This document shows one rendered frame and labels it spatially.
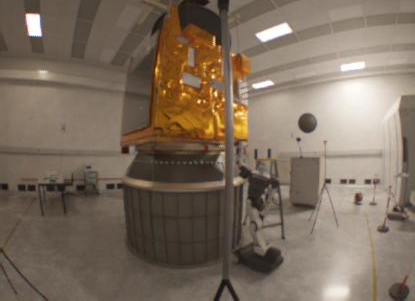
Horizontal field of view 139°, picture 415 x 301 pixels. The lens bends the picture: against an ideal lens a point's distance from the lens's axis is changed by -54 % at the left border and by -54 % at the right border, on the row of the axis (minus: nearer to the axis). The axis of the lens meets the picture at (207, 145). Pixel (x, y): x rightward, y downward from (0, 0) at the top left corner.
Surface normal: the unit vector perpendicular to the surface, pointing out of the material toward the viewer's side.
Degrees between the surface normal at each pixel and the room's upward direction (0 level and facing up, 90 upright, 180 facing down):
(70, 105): 90
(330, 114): 90
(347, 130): 90
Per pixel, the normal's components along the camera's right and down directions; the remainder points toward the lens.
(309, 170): -0.72, -0.04
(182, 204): 0.14, -0.05
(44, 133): 0.69, -0.04
